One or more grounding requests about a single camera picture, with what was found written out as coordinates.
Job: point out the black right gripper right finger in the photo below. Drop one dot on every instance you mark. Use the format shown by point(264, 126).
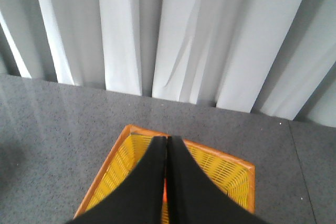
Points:
point(208, 186)

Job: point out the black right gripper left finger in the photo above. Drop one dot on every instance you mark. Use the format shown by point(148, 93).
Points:
point(138, 199)

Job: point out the yellow orange plastic basket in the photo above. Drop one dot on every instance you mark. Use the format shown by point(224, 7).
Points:
point(122, 159)

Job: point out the white pleated curtain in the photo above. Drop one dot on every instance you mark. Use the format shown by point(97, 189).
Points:
point(273, 57)

